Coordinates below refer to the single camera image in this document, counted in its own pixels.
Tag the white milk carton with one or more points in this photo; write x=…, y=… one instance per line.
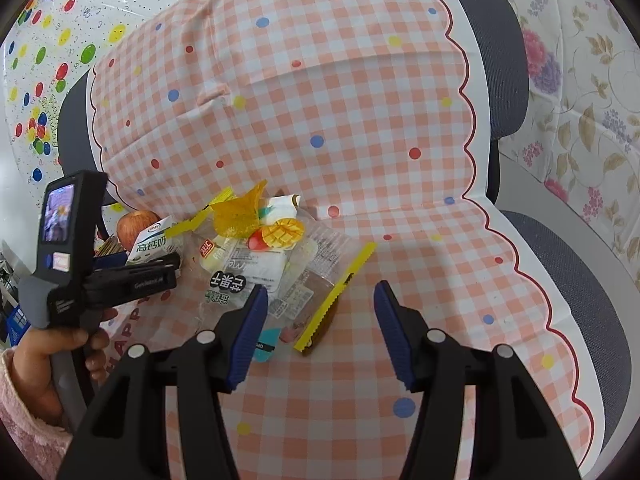
x=152, y=242

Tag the large clear yellow-edged packet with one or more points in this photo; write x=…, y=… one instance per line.
x=335, y=300

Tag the person's left hand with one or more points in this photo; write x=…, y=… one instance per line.
x=35, y=370

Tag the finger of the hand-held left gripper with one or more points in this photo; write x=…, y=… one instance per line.
x=160, y=262

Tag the white mango print packet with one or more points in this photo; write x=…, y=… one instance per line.
x=280, y=232

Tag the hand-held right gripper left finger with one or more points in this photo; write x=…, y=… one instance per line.
x=247, y=330

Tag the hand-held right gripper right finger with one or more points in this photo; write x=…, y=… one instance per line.
x=392, y=330

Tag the orange translucent wrapper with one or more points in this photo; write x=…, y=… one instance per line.
x=235, y=217

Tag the teal wrapper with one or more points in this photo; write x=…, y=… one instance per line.
x=267, y=347

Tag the grey office chair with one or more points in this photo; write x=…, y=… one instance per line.
x=500, y=60

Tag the balloon print wall sheet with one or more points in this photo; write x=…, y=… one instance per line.
x=50, y=60

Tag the clear packet red label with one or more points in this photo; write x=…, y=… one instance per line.
x=235, y=270

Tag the orange printed packet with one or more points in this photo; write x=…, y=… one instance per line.
x=110, y=248

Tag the floral print wall sheet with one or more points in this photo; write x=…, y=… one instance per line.
x=575, y=85

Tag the red apple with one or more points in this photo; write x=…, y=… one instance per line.
x=135, y=225

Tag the person's left forearm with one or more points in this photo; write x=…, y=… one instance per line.
x=25, y=430

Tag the pink checkered plastic cloth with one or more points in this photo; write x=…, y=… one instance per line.
x=350, y=110

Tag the small clear yellow-edged packet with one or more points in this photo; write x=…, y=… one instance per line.
x=200, y=217

